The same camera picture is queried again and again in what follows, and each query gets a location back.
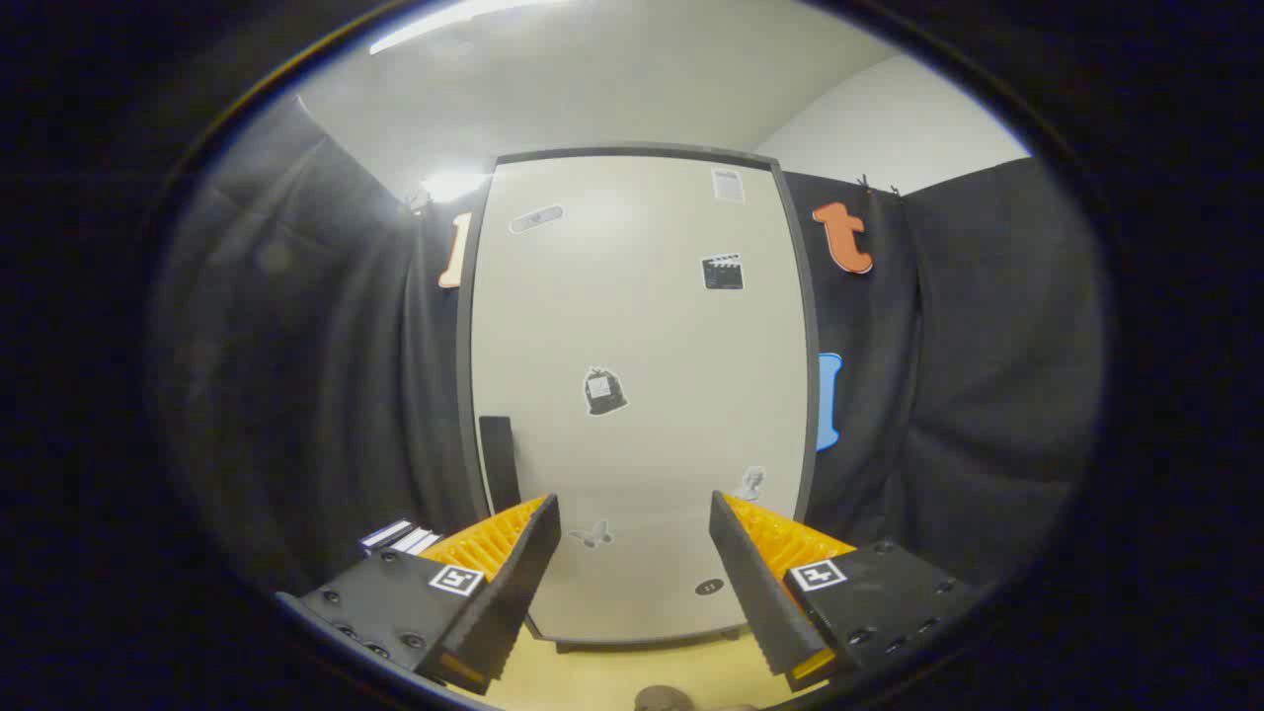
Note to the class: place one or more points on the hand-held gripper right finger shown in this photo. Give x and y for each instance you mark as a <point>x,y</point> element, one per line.
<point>750,583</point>

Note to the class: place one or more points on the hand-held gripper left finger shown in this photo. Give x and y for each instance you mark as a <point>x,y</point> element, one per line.
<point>518,573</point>

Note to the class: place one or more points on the brown fuzzy shoe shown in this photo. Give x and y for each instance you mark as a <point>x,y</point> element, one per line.
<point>664,700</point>

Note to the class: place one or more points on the grey shoe cabinet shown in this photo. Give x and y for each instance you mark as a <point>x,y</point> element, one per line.
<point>464,346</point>

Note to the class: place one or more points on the white shoe cabinet door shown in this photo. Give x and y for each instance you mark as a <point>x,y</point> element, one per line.
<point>642,326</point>

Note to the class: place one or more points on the blue cover book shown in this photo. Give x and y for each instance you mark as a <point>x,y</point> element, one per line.
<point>385,534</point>

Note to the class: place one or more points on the black backdrop cloth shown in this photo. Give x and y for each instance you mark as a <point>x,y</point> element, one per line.
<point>296,346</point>

